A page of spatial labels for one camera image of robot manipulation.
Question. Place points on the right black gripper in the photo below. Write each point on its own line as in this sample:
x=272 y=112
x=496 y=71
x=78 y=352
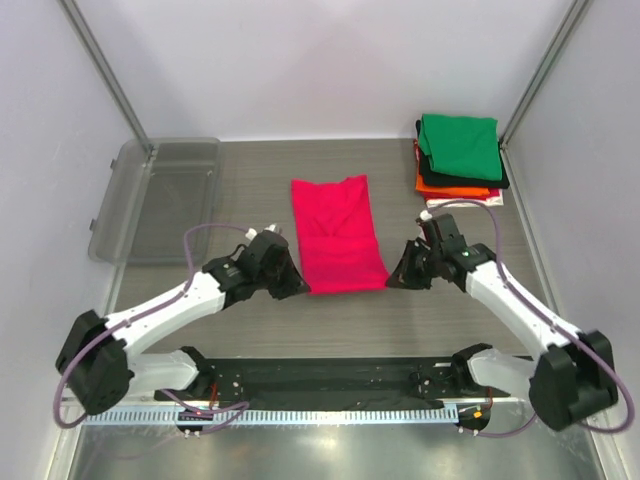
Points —
x=405 y=276

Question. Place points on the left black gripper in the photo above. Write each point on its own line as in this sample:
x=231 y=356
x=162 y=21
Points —
x=294 y=282

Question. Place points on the crimson red t-shirt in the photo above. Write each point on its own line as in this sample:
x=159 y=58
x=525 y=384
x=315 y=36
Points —
x=338 y=248

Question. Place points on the clear plastic bin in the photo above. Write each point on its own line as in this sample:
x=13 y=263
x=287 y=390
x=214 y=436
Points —
x=154 y=196

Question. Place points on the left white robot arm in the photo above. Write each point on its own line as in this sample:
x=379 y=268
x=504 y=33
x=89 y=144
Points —
x=105 y=359

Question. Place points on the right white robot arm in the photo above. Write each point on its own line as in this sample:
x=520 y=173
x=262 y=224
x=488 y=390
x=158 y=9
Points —
x=567 y=375

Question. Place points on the orange folded t-shirt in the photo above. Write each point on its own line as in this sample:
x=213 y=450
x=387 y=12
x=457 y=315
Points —
x=436 y=192

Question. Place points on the black folded t-shirt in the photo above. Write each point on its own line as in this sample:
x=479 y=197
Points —
x=443 y=180

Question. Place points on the white folded t-shirt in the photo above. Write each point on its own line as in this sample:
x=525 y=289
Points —
x=494 y=199

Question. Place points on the red folded t-shirt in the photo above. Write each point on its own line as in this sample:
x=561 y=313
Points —
x=417 y=151

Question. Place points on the green folded t-shirt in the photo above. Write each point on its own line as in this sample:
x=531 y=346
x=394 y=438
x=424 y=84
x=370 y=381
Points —
x=461 y=146

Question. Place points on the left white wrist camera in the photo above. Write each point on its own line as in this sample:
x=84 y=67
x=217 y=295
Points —
x=251 y=233

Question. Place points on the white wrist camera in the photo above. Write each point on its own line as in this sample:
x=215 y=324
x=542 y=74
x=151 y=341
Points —
x=251 y=233
x=424 y=216

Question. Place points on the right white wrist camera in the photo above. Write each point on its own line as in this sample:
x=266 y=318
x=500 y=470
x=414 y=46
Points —
x=424 y=216

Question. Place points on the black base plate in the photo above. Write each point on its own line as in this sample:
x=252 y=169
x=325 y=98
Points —
x=338 y=384

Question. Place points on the slotted cable duct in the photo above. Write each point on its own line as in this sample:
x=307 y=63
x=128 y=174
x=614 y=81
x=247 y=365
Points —
x=167 y=415

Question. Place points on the right aluminium corner post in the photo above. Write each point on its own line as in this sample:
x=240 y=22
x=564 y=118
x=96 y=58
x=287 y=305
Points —
x=558 y=43

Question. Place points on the aluminium corner post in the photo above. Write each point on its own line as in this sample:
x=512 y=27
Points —
x=558 y=43
x=84 y=33

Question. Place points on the left aluminium corner post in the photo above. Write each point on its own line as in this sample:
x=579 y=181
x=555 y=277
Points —
x=84 y=33

